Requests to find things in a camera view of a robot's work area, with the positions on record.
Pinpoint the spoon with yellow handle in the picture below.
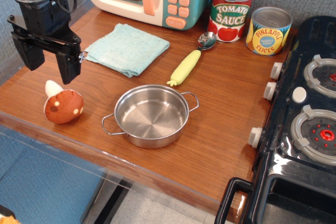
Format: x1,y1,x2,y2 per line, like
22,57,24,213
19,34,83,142
166,32,216,87

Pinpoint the black toy stove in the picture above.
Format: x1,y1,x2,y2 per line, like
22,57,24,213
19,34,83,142
215,16,335,223

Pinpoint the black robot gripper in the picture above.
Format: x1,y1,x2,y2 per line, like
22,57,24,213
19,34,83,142
7,0,83,84

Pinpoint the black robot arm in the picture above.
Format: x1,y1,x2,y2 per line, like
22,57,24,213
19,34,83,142
7,0,84,84

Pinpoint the tomato sauce can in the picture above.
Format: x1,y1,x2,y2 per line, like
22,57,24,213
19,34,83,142
208,0,252,42

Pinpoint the pineapple slices can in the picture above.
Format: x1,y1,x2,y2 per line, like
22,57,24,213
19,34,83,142
246,7,293,56

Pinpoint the light blue towel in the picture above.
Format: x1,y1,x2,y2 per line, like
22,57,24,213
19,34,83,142
85,24,170,78

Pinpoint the stainless steel pot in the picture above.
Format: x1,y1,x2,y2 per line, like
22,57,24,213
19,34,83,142
101,84,200,149

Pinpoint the brown plush mushroom toy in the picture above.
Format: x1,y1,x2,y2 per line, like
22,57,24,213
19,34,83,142
44,80,84,124

